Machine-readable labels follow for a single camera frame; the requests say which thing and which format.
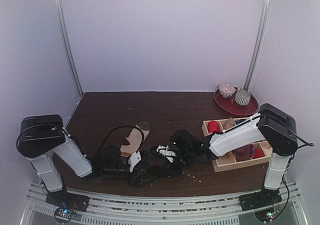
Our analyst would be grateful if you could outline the black sock white stripes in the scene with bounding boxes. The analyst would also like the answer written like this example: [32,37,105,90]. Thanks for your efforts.
[146,165,162,177]

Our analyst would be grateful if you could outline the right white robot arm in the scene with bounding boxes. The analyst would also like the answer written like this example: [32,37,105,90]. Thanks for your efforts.
[151,103,298,206]

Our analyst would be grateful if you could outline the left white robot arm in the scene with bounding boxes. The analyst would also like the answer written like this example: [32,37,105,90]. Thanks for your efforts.
[16,114,154,207]

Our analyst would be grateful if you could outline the beige striped long sock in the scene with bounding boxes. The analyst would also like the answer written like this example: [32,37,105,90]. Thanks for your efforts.
[120,121,150,158]

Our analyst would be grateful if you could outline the red rolled sock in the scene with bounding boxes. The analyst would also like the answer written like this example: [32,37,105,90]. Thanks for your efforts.
[207,120,221,134]

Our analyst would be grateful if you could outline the tan rolled sock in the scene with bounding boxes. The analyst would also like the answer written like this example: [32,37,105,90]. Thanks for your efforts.
[222,117,236,130]

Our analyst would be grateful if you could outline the dark teal rolled sock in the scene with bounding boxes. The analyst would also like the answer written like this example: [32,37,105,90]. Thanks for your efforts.
[235,119,246,125]

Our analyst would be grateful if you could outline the maroon rolled sock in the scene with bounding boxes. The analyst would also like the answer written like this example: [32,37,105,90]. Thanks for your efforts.
[234,144,255,162]

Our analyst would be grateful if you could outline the red round plate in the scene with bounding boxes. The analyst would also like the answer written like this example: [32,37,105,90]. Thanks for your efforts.
[214,90,260,117]

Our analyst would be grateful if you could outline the white dotted bowl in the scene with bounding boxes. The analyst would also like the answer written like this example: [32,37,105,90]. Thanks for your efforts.
[218,83,236,98]

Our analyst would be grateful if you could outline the red sock lower compartment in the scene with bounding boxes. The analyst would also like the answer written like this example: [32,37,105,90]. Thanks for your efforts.
[252,147,266,159]

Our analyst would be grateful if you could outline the wooden compartment box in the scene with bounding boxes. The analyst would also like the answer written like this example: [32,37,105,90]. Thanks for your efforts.
[202,117,273,173]

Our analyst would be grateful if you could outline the grey striped cup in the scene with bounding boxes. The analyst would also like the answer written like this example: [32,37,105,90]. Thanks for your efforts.
[234,89,251,106]

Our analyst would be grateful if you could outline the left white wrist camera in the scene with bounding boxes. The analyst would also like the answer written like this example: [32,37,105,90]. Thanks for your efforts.
[127,151,142,173]

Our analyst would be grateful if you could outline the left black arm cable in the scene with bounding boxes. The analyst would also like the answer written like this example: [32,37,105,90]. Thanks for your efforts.
[94,125,146,161]

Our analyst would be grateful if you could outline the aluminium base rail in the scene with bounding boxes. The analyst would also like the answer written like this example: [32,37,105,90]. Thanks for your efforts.
[17,182,311,225]

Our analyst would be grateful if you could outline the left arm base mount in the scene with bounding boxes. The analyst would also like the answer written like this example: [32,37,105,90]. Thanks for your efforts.
[45,192,90,225]

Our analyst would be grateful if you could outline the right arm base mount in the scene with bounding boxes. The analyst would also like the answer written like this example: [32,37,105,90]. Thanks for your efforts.
[239,190,282,223]

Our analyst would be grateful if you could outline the right aluminium frame post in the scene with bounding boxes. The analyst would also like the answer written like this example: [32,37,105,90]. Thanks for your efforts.
[243,0,272,93]

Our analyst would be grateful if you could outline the aluminium frame post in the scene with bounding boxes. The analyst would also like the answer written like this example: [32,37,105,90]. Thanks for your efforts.
[54,0,84,97]
[243,0,272,93]

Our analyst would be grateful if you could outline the left aluminium frame post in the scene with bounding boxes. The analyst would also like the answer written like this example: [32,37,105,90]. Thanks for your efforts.
[54,0,84,97]

